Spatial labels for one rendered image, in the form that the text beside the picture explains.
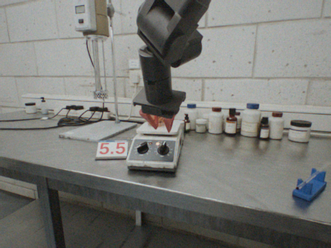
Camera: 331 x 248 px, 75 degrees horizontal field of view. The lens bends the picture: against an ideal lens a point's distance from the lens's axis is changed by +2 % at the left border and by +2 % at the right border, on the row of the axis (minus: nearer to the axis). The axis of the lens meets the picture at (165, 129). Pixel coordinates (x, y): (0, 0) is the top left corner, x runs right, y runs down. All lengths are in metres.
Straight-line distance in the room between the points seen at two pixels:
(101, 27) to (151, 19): 0.61
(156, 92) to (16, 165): 0.51
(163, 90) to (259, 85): 0.70
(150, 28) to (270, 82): 0.79
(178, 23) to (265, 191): 0.37
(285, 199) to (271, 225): 0.07
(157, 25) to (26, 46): 1.49
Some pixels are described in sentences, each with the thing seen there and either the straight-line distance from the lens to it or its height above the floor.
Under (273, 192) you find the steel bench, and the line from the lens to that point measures 0.52.
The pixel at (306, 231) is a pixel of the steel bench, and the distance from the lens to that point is 0.48.
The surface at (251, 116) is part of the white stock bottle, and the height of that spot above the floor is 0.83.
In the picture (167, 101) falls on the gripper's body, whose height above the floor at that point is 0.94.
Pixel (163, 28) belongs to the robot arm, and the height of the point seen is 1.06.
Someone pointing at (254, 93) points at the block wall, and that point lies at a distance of 1.07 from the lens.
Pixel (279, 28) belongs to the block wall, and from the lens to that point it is 1.09.
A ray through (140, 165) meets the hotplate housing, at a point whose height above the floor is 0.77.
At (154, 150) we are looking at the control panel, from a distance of 0.57.
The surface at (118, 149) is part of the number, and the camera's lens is 0.68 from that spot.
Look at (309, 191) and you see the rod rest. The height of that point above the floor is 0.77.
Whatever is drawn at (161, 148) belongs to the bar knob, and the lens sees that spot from 0.55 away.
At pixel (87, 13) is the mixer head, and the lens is 0.92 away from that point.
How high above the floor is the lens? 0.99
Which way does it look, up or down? 14 degrees down
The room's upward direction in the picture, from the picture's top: straight up
